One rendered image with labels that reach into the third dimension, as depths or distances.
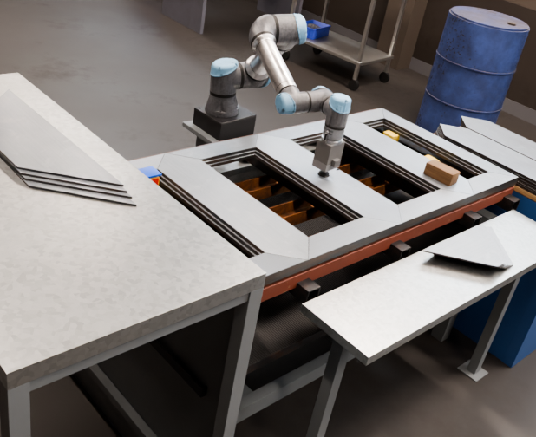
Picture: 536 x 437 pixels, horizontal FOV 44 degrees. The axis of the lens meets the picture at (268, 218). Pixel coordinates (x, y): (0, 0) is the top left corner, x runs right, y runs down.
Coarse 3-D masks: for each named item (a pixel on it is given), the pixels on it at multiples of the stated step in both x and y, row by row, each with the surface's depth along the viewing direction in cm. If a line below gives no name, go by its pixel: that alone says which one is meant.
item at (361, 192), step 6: (360, 186) 242; (366, 186) 243; (342, 192) 236; (348, 192) 237; (354, 192) 238; (360, 192) 238; (366, 192) 239; (372, 192) 240; (336, 198) 232; (342, 198) 233; (348, 198) 233; (354, 198) 234; (360, 198) 235; (366, 198) 236; (348, 204) 230
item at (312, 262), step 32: (288, 128) 277; (320, 128) 283; (224, 160) 248; (384, 160) 268; (448, 160) 284; (320, 192) 236; (480, 192) 256; (224, 224) 208; (416, 224) 232; (320, 256) 200
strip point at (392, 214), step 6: (384, 210) 230; (390, 210) 231; (396, 210) 232; (366, 216) 224; (372, 216) 225; (378, 216) 226; (384, 216) 226; (390, 216) 227; (396, 216) 228; (396, 222) 224
